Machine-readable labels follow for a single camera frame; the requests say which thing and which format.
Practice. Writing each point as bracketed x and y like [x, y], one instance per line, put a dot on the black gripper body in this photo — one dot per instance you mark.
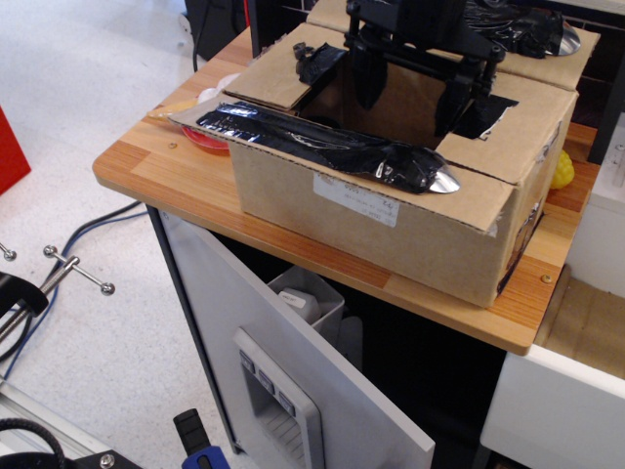
[429, 37]

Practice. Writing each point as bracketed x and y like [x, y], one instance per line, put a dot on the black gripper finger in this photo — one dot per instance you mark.
[370, 71]
[452, 104]

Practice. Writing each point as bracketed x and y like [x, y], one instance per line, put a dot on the brown cardboard box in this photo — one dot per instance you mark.
[504, 153]

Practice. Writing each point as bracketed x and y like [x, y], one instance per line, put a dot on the near spoon in black tape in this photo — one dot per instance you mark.
[402, 166]

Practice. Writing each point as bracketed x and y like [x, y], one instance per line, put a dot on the spoon in black tape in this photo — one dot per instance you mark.
[402, 166]
[524, 30]

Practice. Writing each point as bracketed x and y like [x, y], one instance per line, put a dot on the far spoon in black tape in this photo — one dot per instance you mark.
[524, 30]

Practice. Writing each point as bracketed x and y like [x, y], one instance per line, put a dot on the yellow toy fruit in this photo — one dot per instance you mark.
[564, 173]

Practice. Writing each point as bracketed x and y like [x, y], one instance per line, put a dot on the red plate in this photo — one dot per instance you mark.
[206, 143]

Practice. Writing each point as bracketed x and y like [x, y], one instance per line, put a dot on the toy ice cream cone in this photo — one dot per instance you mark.
[163, 113]

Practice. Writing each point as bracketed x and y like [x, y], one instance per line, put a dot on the grey plastic bin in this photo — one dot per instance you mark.
[330, 301]

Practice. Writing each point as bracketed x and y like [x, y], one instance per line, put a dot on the white container in bin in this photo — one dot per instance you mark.
[303, 303]

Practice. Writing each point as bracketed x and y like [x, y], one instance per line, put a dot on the white cabinet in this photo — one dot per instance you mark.
[562, 404]

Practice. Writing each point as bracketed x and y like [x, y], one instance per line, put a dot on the red box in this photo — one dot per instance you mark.
[14, 165]

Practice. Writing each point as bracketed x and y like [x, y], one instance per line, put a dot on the black equipment with cable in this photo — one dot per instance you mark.
[213, 24]

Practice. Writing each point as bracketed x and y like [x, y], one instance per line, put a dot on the metal clamp with handle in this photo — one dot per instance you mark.
[31, 300]

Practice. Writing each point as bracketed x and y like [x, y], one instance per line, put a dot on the blue black tool handle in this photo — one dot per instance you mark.
[200, 452]

